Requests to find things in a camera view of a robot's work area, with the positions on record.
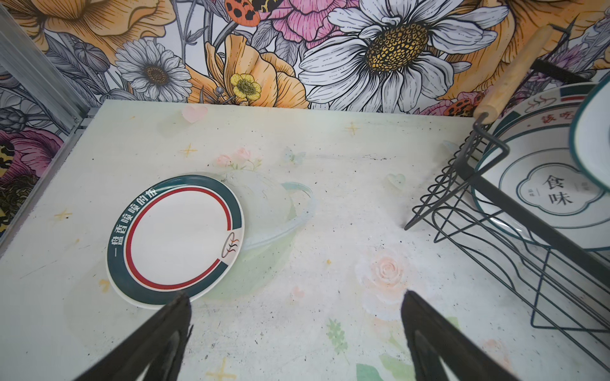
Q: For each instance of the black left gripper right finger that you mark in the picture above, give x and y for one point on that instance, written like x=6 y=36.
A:
x=435 y=345

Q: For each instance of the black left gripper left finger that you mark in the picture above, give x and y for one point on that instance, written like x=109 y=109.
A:
x=155 y=351

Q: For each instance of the green red rimmed white plate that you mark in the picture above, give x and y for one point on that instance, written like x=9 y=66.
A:
x=180 y=236

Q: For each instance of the large white green-lined plate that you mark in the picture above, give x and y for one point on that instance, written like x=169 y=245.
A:
x=540 y=175

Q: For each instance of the small white green-lined plate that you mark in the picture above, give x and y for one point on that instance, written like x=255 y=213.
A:
x=589 y=135

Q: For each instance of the rearmost green red rimmed plate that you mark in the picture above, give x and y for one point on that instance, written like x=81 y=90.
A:
x=557 y=106

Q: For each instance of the black wire dish rack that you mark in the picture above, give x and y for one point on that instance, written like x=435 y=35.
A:
x=547 y=293

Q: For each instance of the far wooden rack handle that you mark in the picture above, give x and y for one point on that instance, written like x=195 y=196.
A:
x=492 y=105

